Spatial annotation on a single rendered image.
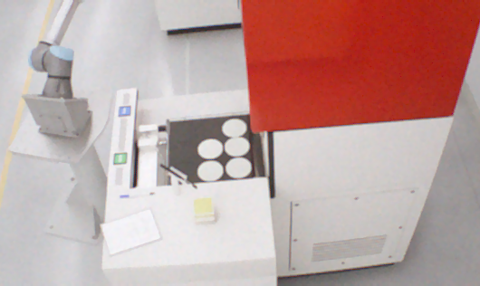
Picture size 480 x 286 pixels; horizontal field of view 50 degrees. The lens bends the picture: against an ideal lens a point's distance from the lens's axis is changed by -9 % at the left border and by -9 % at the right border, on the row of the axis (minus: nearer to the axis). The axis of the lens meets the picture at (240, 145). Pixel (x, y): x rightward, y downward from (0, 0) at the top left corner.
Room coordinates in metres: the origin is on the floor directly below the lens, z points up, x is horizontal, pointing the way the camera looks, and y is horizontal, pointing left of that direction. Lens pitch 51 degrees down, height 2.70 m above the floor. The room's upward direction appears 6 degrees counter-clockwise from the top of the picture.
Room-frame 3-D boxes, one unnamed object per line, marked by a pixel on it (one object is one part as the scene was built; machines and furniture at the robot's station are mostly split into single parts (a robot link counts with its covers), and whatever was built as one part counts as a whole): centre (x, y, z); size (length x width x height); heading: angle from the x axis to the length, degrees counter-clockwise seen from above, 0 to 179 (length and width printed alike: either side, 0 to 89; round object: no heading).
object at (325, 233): (1.65, -0.44, 0.41); 0.82 x 0.71 x 0.82; 179
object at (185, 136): (1.47, 0.12, 0.90); 0.34 x 0.34 x 0.01; 89
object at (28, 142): (1.79, 0.83, 0.75); 0.45 x 0.44 x 0.13; 72
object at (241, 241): (1.08, 0.23, 0.89); 0.62 x 0.35 x 0.14; 89
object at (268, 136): (1.66, -0.10, 1.02); 0.82 x 0.03 x 0.40; 179
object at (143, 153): (1.45, 0.39, 0.87); 0.36 x 0.08 x 0.03; 179
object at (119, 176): (1.54, 0.49, 0.89); 0.55 x 0.09 x 0.14; 179
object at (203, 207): (1.11, 0.15, 1.00); 0.07 x 0.07 x 0.07; 1
